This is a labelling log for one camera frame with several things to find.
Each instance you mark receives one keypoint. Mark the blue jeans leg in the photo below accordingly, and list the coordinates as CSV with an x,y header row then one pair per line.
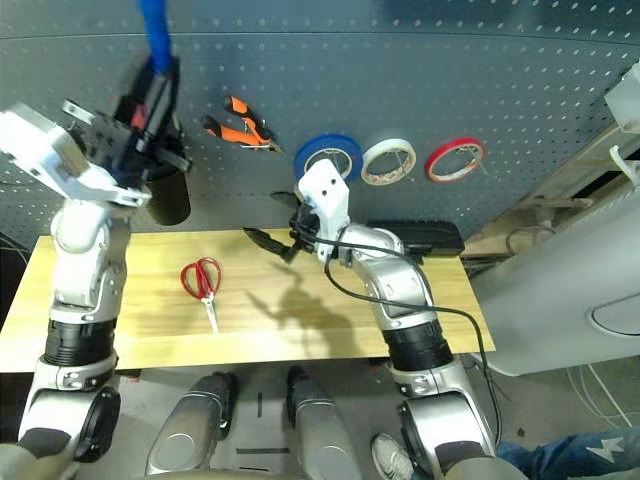
x,y
575,457

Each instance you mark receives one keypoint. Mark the white tape roll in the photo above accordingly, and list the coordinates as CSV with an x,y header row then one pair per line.
x,y
385,143

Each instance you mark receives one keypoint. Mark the blue tape roll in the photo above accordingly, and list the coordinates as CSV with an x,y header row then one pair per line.
x,y
320,139

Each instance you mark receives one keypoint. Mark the dark grey metal pegboard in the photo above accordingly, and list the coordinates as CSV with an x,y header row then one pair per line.
x,y
400,75

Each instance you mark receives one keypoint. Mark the silver robot leg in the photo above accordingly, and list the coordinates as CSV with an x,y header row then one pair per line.
x,y
185,430
320,425

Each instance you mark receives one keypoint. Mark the plain white sneaker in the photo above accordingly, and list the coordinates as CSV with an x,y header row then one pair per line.
x,y
392,457

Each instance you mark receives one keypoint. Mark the red tape roll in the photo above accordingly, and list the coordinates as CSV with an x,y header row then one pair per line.
x,y
450,145

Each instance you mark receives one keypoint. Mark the black tool case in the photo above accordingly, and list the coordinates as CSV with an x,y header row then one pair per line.
x,y
435,237

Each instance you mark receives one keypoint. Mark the white plastic bin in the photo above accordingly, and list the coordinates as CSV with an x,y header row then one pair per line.
x,y
625,105

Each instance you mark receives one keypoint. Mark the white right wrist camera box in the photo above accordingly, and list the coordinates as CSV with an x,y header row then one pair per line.
x,y
325,200

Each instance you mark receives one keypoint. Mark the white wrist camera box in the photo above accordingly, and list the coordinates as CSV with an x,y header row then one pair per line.
x,y
45,150
325,200

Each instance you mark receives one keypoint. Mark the black cup holder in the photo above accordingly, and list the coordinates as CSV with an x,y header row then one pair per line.
x,y
170,200

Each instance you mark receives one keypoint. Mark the wooden shelf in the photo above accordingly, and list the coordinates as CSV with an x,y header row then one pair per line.
x,y
550,202

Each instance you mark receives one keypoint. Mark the silver left robot leg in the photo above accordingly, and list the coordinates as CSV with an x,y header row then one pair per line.
x,y
185,430

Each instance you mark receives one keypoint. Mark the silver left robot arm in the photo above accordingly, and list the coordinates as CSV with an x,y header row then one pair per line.
x,y
85,260

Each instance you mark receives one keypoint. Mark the large grey machine housing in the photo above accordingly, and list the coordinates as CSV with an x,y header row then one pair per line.
x,y
540,300

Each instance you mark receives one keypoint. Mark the silver right robot leg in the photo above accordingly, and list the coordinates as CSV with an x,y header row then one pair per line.
x,y
320,425

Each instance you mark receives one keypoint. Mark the metal peg hook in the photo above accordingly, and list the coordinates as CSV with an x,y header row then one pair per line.
x,y
404,162
479,164
345,160

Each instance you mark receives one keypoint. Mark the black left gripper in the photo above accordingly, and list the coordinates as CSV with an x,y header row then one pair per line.
x,y
105,142

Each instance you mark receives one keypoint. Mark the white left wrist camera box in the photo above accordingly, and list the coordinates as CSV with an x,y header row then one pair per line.
x,y
45,150

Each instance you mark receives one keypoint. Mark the orange black pliers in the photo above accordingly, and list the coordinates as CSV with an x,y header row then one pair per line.
x,y
232,132

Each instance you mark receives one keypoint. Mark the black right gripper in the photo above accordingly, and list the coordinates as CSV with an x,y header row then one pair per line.
x,y
305,227

